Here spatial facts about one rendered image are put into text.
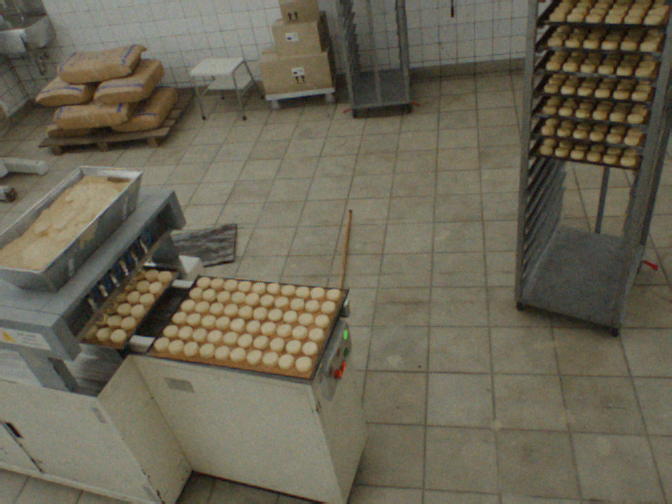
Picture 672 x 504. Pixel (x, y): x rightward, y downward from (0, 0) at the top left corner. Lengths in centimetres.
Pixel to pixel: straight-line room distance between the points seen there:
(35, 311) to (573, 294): 236
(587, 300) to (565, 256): 33
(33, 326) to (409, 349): 179
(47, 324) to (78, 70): 394
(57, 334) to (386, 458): 146
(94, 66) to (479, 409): 420
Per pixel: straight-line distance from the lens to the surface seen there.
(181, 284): 237
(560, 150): 267
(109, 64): 560
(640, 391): 304
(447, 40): 567
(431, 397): 292
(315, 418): 210
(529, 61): 247
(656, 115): 246
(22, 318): 207
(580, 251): 345
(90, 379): 227
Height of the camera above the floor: 233
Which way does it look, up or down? 38 degrees down
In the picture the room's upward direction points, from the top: 11 degrees counter-clockwise
